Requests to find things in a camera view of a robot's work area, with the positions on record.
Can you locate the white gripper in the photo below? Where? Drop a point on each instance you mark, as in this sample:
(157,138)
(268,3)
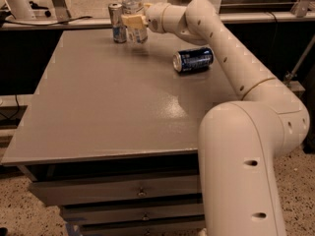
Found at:
(155,18)

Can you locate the clear plastic water bottle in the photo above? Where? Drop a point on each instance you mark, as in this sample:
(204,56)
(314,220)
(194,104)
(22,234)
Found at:
(135,7)

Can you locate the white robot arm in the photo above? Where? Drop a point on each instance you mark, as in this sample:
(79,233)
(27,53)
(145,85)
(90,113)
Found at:
(237,140)

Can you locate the silver redbull can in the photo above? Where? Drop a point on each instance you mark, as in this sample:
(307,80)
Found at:
(118,29)

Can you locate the blue pepsi can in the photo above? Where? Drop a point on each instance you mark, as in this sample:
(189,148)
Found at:
(192,60)

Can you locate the grey drawer cabinet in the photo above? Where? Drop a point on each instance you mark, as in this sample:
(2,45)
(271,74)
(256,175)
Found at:
(103,109)

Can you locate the white pipe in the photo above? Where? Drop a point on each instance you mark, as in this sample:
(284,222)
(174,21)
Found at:
(21,9)

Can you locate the top grey drawer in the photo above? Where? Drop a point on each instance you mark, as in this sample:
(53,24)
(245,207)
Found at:
(115,188)

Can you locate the grey drawer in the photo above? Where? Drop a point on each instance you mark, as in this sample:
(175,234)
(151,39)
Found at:
(132,212)
(144,228)
(115,188)

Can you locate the middle grey drawer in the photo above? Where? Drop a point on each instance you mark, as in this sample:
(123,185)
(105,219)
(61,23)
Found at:
(132,212)

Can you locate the bottom grey drawer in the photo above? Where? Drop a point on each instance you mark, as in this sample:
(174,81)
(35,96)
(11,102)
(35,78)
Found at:
(144,228)

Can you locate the grey metal rail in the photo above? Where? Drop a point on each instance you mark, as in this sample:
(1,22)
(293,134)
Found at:
(86,23)

